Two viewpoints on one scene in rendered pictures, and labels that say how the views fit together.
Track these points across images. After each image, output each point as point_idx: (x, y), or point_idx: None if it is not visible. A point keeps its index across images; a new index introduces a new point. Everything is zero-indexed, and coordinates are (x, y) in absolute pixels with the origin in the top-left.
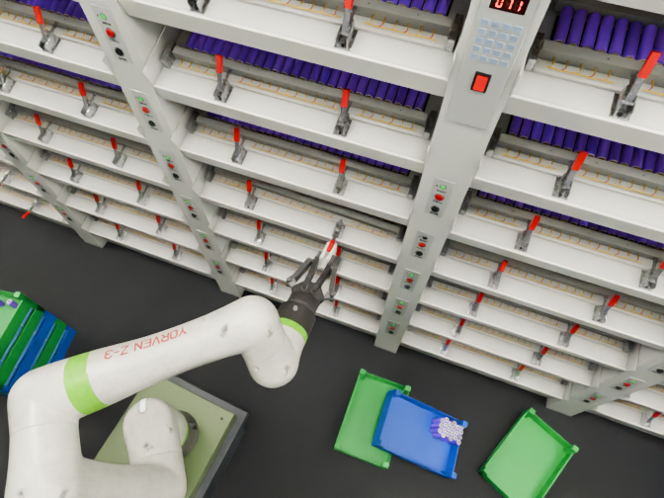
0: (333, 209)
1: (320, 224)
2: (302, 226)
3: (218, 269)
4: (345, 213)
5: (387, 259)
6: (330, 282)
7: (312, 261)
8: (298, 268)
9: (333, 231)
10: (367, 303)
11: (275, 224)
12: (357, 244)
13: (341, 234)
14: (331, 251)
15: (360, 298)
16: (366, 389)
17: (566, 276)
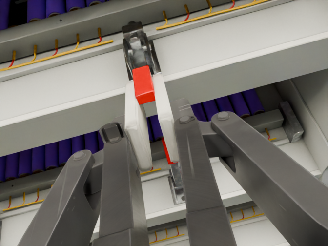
0: (94, 14)
1: (82, 76)
2: (32, 110)
3: None
4: (133, 5)
5: (321, 55)
6: (278, 181)
7: (102, 159)
8: (30, 227)
9: (127, 56)
10: (266, 239)
11: (9, 188)
12: (217, 59)
13: (155, 63)
14: (158, 91)
15: (248, 238)
16: None
17: None
